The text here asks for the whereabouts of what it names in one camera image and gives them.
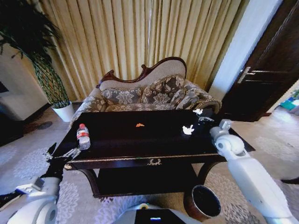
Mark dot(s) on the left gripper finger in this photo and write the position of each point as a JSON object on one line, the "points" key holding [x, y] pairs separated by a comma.
{"points": [[52, 149], [72, 152]]}

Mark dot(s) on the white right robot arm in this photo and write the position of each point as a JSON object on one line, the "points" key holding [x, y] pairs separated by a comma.
{"points": [[243, 168]]}

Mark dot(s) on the round dark trash bin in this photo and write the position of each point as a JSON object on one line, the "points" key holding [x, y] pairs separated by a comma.
{"points": [[202, 203]]}

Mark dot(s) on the dark wooden coffee table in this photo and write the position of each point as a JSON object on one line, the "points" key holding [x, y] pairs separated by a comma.
{"points": [[140, 140]]}

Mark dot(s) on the white plant pot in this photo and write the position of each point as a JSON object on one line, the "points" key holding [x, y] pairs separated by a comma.
{"points": [[64, 112]]}

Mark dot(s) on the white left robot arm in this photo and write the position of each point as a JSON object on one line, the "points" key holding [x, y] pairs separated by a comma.
{"points": [[35, 205]]}

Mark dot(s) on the floral upholstered sofa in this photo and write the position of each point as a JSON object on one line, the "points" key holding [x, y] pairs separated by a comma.
{"points": [[149, 93]]}

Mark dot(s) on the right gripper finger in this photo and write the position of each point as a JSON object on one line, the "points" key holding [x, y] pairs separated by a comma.
{"points": [[206, 119]]}

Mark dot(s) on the dark round floor disc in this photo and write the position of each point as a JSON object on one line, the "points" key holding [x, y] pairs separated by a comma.
{"points": [[44, 125]]}

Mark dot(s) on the small white paper scrap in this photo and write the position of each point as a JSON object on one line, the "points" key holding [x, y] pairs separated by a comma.
{"points": [[198, 111]]}

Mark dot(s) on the white crumpled paper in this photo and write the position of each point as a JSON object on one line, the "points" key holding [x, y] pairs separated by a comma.
{"points": [[188, 130]]}

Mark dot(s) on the beige pleated curtain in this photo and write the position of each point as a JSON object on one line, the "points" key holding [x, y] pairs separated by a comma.
{"points": [[130, 37]]}

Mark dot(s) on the small orange scrap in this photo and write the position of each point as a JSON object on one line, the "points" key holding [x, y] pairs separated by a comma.
{"points": [[140, 125]]}

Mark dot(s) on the tall green potted plant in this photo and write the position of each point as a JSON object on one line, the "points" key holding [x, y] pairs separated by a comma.
{"points": [[37, 46]]}

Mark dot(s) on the clear plastic water bottle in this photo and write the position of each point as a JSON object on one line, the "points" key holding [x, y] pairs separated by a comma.
{"points": [[83, 137]]}

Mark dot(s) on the white low cabinet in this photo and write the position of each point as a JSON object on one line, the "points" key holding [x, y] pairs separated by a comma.
{"points": [[16, 93]]}

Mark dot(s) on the dark wooden door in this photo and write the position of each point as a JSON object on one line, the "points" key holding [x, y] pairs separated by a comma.
{"points": [[264, 65]]}

